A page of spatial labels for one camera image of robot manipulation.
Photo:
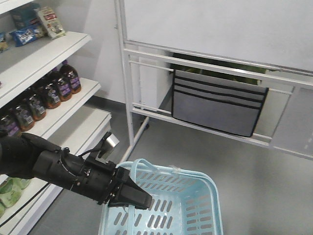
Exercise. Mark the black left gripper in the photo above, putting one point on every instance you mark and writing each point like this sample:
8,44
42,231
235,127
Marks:
106,182

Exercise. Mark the light blue plastic basket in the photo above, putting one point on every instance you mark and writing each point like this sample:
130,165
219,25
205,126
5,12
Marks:
184,202

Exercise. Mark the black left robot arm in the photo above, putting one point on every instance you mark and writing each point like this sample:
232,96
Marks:
29,156

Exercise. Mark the white store shelving unit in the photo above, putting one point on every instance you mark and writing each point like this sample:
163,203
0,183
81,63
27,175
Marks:
55,114

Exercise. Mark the grey fabric organizer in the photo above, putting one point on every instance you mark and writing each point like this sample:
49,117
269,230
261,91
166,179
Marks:
219,104

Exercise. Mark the white rolling rack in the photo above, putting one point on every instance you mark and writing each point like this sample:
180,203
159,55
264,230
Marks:
268,43

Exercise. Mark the white green snack bag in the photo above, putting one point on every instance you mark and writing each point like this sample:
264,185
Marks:
50,22

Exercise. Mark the blue cookie pack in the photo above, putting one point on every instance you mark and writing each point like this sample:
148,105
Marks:
26,35

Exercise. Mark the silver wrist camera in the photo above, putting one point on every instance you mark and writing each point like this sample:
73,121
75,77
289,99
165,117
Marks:
106,145

